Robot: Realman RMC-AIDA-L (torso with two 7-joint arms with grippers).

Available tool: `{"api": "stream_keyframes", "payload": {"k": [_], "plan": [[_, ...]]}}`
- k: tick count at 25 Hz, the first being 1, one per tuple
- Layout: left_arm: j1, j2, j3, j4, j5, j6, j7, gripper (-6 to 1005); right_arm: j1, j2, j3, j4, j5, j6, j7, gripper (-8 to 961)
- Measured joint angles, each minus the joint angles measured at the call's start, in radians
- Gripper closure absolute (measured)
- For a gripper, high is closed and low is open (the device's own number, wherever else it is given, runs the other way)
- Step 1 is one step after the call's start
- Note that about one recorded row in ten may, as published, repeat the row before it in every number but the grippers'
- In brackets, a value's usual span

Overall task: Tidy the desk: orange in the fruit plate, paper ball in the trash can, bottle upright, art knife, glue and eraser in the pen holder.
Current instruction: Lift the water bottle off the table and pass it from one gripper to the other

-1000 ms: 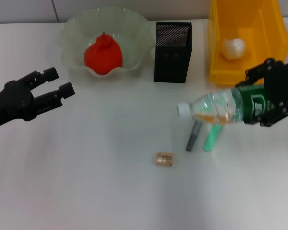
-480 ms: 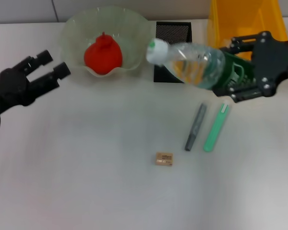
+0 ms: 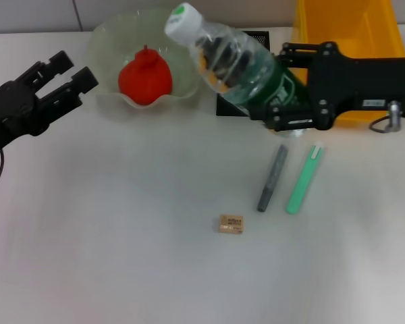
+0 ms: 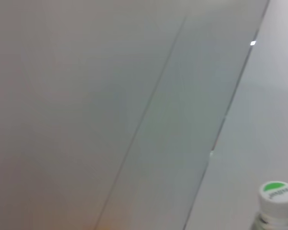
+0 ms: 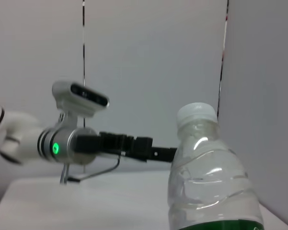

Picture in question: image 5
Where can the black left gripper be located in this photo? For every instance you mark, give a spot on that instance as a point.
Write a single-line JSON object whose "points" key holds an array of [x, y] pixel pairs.
{"points": [[91, 143]]}

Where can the clear water bottle green label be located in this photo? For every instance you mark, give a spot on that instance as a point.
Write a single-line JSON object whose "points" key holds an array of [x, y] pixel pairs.
{"points": [[206, 179]]}

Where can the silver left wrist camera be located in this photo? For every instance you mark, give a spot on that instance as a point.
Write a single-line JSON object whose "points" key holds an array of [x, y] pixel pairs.
{"points": [[81, 98]]}

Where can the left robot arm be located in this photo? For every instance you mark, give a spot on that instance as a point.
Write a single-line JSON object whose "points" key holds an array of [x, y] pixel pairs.
{"points": [[26, 143]]}

